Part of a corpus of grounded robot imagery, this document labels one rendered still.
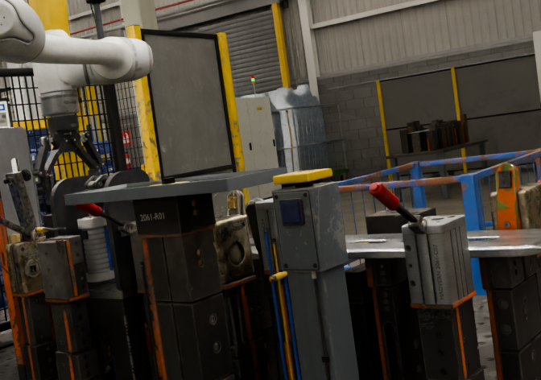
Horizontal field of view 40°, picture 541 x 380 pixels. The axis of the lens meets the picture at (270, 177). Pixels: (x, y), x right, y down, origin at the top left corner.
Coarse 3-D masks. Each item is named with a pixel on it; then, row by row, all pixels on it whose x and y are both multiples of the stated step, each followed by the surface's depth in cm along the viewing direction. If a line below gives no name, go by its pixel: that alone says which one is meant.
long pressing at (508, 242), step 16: (352, 240) 141; (368, 240) 138; (384, 240) 136; (400, 240) 133; (496, 240) 120; (512, 240) 118; (528, 240) 116; (256, 256) 141; (352, 256) 128; (368, 256) 126; (384, 256) 124; (400, 256) 122; (480, 256) 114; (496, 256) 112; (512, 256) 111
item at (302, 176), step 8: (328, 168) 102; (280, 176) 101; (288, 176) 100; (296, 176) 99; (304, 176) 98; (312, 176) 99; (320, 176) 100; (328, 176) 102; (296, 184) 102; (304, 184) 101; (312, 184) 102
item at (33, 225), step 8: (8, 176) 174; (16, 176) 174; (24, 176) 177; (8, 184) 175; (16, 184) 174; (24, 184) 175; (16, 192) 174; (24, 192) 175; (16, 200) 175; (24, 200) 175; (16, 208) 176; (24, 208) 175; (24, 216) 175; (32, 216) 176; (24, 224) 176; (32, 224) 176
